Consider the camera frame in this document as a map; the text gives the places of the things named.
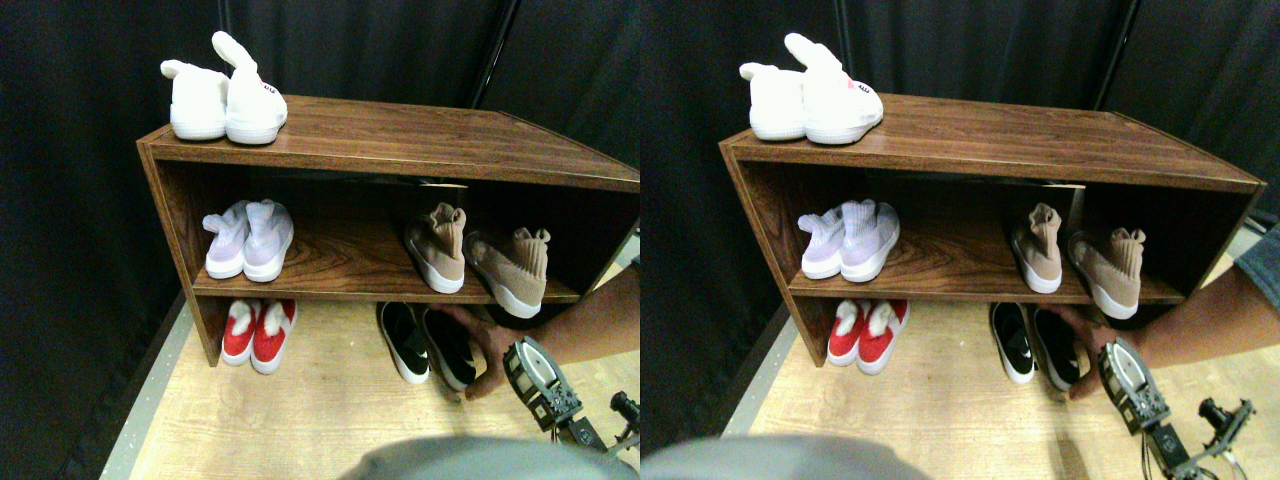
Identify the brown shoe rack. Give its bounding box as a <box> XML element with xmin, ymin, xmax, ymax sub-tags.
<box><xmin>137</xmin><ymin>95</ymin><xmax>640</xmax><ymax>368</ymax></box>
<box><xmin>718</xmin><ymin>93</ymin><xmax>1266</xmax><ymax>368</ymax></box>

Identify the lilac shoe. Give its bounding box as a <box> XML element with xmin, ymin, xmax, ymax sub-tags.
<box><xmin>203</xmin><ymin>201</ymin><xmax>251</xmax><ymax>280</ymax></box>
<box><xmin>798</xmin><ymin>203</ymin><xmax>847</xmax><ymax>280</ymax></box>
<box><xmin>840</xmin><ymin>200</ymin><xmax>901</xmax><ymax>283</ymax></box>
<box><xmin>243</xmin><ymin>199</ymin><xmax>295</xmax><ymax>283</ymax></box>

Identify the red shoe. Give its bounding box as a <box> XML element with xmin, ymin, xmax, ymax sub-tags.
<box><xmin>250</xmin><ymin>300</ymin><xmax>298</xmax><ymax>376</ymax></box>
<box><xmin>856</xmin><ymin>300</ymin><xmax>910</xmax><ymax>376</ymax></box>
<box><xmin>221</xmin><ymin>300</ymin><xmax>263</xmax><ymax>367</ymax></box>
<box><xmin>826</xmin><ymin>300</ymin><xmax>867</xmax><ymax>367</ymax></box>

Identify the beige shoe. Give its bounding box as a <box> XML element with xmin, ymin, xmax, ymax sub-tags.
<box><xmin>463</xmin><ymin>228</ymin><xmax>552</xmax><ymax>320</ymax></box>
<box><xmin>1066</xmin><ymin>228</ymin><xmax>1147</xmax><ymax>320</ymax></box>
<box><xmin>1010</xmin><ymin>204</ymin><xmax>1064</xmax><ymax>295</ymax></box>
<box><xmin>405</xmin><ymin>203</ymin><xmax>468</xmax><ymax>295</ymax></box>

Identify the white shoe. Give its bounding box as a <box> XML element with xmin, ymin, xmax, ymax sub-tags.
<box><xmin>160</xmin><ymin>60</ymin><xmax>231</xmax><ymax>141</ymax></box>
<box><xmin>211</xmin><ymin>31</ymin><xmax>289</xmax><ymax>146</ymax></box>
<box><xmin>739</xmin><ymin>62</ymin><xmax>809</xmax><ymax>141</ymax></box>
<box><xmin>784</xmin><ymin>33</ymin><xmax>885</xmax><ymax>146</ymax></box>

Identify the black shoe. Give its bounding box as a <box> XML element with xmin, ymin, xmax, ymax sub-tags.
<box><xmin>1032</xmin><ymin>308</ymin><xmax>1083</xmax><ymax>392</ymax></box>
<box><xmin>990</xmin><ymin>302</ymin><xmax>1038</xmax><ymax>385</ymax></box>
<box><xmin>422</xmin><ymin>308</ymin><xmax>479</xmax><ymax>392</ymax></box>
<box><xmin>378</xmin><ymin>302</ymin><xmax>432</xmax><ymax>385</ymax></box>

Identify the person's hand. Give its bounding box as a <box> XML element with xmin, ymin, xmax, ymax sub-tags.
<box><xmin>1040</xmin><ymin>305</ymin><xmax>1119</xmax><ymax>401</ymax></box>
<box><xmin>440</xmin><ymin>305</ymin><xmax>521</xmax><ymax>401</ymax></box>

